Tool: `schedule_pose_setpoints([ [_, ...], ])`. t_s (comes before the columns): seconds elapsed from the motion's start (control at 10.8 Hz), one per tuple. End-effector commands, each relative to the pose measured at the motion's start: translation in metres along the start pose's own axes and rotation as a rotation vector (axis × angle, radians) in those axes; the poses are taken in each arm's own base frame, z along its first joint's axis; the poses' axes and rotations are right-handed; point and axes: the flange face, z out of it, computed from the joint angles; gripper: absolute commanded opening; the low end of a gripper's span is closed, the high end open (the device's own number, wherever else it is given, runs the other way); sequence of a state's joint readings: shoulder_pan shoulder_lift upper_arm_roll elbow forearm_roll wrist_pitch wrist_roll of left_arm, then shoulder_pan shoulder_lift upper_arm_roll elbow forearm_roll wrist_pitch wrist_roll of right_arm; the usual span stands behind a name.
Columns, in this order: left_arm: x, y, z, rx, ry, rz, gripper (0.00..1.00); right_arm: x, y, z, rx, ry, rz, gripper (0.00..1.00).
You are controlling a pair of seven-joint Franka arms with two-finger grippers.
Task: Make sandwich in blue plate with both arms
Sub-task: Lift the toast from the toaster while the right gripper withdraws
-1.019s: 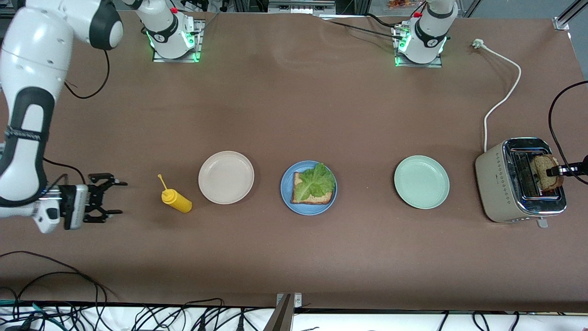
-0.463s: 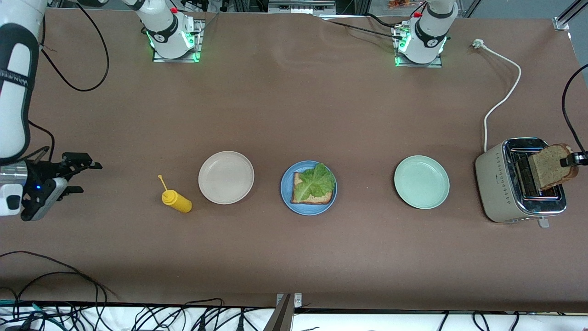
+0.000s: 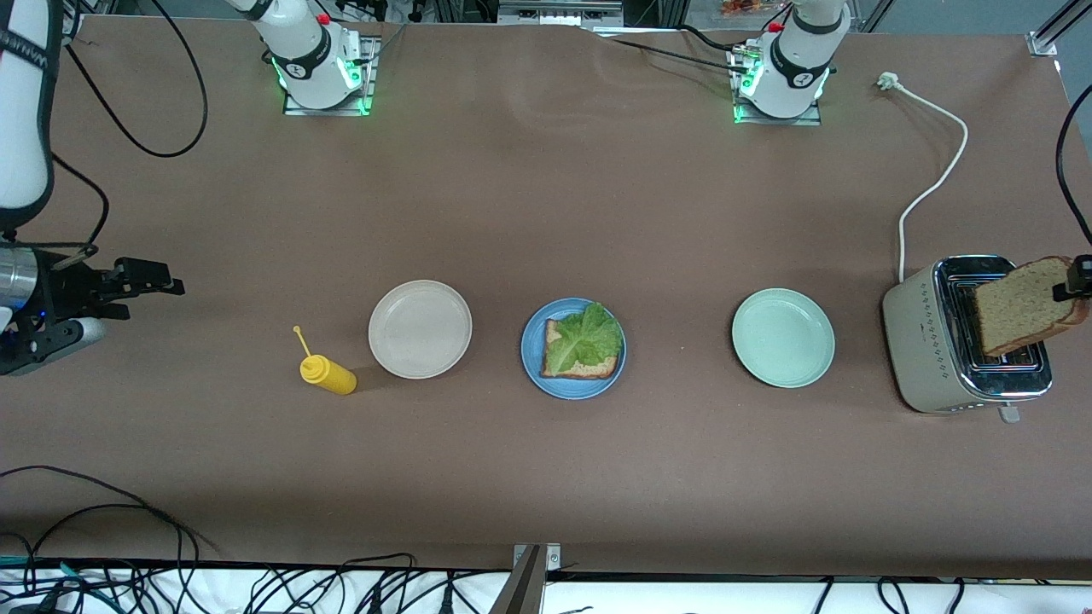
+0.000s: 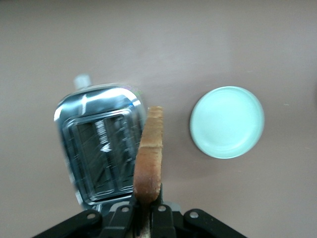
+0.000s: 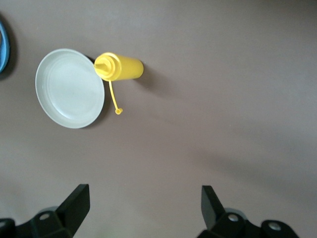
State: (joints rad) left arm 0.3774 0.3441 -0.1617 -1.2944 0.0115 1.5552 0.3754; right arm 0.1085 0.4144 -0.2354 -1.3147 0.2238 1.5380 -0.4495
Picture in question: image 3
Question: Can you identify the aluminium corner frame profile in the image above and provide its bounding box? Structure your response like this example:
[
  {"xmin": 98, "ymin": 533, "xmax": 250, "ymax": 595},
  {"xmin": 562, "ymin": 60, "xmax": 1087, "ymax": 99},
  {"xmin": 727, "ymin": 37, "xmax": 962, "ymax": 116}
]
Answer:
[{"xmin": 1028, "ymin": 0, "xmax": 1092, "ymax": 57}]

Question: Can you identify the brown bread slice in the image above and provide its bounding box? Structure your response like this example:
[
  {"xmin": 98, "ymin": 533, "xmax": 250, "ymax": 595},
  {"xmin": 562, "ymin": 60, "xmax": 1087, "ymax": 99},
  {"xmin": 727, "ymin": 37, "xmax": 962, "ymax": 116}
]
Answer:
[
  {"xmin": 974, "ymin": 256, "xmax": 1091, "ymax": 357},
  {"xmin": 540, "ymin": 317, "xmax": 620, "ymax": 381}
]

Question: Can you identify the teal cable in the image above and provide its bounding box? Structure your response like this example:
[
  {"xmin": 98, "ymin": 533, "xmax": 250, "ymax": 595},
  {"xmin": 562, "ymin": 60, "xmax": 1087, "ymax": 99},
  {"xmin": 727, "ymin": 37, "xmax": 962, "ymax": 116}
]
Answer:
[{"xmin": 0, "ymin": 556, "xmax": 116, "ymax": 602}]

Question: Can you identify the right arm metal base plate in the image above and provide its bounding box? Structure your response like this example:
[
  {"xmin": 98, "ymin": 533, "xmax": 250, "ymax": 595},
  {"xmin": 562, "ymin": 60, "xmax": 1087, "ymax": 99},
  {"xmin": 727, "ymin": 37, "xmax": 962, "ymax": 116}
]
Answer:
[{"xmin": 283, "ymin": 36, "xmax": 380, "ymax": 116}]

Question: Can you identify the green lettuce leaf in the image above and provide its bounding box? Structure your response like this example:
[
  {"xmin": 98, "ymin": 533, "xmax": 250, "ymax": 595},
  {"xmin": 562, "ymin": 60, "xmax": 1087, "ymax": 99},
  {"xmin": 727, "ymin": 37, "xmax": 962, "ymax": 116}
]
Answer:
[{"xmin": 546, "ymin": 302, "xmax": 624, "ymax": 376}]

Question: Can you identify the black floor cable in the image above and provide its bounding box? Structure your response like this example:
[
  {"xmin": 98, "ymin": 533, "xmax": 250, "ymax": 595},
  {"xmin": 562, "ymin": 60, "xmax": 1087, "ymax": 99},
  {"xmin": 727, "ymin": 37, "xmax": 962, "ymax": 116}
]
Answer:
[
  {"xmin": 0, "ymin": 465, "xmax": 218, "ymax": 559},
  {"xmin": 17, "ymin": 503, "xmax": 187, "ymax": 591}
]

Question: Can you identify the blue round plate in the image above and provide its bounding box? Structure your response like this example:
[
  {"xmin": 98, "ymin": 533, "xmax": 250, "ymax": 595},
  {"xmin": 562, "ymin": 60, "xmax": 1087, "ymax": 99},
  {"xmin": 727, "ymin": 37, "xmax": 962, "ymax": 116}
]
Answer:
[{"xmin": 520, "ymin": 297, "xmax": 627, "ymax": 401}]

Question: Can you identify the white toaster power cable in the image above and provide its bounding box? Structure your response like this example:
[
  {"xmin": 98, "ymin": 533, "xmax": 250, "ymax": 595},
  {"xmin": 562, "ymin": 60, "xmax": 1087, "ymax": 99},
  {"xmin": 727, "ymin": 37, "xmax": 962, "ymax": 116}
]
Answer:
[{"xmin": 877, "ymin": 72, "xmax": 970, "ymax": 284}]

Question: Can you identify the black arm base cable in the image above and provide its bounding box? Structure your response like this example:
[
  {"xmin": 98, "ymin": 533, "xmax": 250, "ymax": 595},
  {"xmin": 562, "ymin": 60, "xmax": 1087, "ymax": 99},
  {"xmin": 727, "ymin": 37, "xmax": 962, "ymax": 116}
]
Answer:
[{"xmin": 589, "ymin": 24, "xmax": 753, "ymax": 78}]

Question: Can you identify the silver table clamp bracket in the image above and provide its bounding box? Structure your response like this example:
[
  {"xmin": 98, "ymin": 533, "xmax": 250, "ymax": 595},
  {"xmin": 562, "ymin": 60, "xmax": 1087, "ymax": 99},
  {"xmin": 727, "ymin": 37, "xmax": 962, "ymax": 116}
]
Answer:
[{"xmin": 512, "ymin": 543, "xmax": 562, "ymax": 571}]

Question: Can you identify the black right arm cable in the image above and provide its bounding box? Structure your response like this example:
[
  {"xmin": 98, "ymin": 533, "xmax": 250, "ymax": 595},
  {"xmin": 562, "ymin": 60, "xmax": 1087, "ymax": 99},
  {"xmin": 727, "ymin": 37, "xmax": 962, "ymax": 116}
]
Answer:
[{"xmin": 47, "ymin": 0, "xmax": 208, "ymax": 257}]

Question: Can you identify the beige chrome toaster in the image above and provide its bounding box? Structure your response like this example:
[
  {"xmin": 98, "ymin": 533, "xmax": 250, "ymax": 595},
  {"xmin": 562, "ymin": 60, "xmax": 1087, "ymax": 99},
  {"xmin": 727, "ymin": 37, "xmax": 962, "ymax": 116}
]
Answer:
[{"xmin": 882, "ymin": 254, "xmax": 1054, "ymax": 425}]

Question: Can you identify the grey metal post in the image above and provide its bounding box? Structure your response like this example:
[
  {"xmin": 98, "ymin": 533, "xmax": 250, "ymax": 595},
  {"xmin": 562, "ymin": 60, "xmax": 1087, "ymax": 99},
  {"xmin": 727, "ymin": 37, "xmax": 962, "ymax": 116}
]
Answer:
[{"xmin": 488, "ymin": 546, "xmax": 547, "ymax": 614}]

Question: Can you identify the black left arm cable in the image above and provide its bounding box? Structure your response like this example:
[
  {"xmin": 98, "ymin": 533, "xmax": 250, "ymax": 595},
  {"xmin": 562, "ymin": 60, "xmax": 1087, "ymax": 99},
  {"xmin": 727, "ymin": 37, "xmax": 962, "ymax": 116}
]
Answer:
[{"xmin": 1055, "ymin": 84, "xmax": 1092, "ymax": 248}]

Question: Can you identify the beige round plate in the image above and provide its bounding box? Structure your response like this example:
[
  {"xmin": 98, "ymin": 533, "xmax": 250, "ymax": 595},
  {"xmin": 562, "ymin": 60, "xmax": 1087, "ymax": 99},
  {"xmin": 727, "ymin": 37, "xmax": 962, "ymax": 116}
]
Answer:
[{"xmin": 368, "ymin": 280, "xmax": 473, "ymax": 380}]

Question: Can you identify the green round plate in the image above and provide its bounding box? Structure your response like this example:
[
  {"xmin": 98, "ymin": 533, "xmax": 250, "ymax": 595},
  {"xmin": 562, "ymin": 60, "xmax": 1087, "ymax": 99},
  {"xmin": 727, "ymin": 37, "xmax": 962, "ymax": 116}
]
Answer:
[{"xmin": 731, "ymin": 287, "xmax": 836, "ymax": 390}]

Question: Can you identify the yellow mustard squeeze bottle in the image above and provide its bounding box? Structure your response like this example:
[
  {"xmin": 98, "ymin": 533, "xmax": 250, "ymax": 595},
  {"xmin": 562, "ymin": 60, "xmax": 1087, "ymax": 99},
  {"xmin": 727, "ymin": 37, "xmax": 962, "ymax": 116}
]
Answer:
[{"xmin": 293, "ymin": 325, "xmax": 358, "ymax": 396}]

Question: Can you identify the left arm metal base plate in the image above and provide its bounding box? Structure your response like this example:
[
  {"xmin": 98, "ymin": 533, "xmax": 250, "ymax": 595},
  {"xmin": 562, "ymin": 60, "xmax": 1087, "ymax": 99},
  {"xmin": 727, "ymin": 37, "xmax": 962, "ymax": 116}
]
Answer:
[{"xmin": 729, "ymin": 43, "xmax": 824, "ymax": 126}]

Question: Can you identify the aluminium profile beam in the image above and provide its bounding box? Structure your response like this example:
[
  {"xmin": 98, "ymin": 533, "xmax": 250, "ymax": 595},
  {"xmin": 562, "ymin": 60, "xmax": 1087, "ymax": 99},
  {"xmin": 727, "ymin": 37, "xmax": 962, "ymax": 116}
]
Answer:
[{"xmin": 497, "ymin": 0, "xmax": 624, "ymax": 26}]

